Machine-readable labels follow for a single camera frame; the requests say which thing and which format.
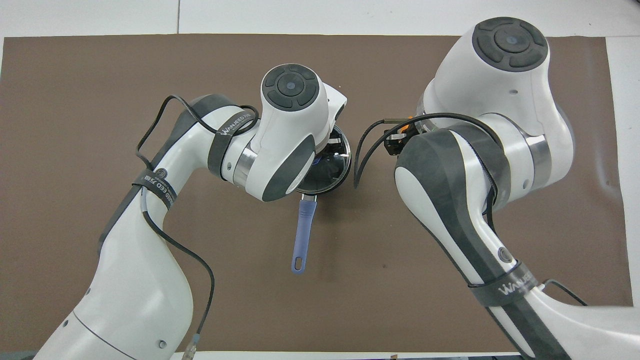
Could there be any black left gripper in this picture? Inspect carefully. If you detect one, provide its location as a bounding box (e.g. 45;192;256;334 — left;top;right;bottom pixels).
322;129;346;152

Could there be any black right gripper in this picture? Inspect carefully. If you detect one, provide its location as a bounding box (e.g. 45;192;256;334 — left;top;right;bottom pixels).
383;127;412;157

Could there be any glass lid with blue knob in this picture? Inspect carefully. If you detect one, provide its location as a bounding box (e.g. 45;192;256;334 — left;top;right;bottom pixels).
300;126;352;195

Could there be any brown table mat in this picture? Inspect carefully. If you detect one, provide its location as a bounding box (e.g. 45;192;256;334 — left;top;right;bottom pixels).
0;34;638;353

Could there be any steel pot with blue handle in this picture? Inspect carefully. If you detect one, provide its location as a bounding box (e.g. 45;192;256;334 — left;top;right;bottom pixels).
291;125;352;275

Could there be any black velcro cable strap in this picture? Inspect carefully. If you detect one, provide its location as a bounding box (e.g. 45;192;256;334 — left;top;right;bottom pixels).
131;168;177;211
467;260;540;307
207;113;247;179

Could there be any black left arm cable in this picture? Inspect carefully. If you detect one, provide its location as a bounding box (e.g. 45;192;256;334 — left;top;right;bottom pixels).
135;94;261;360

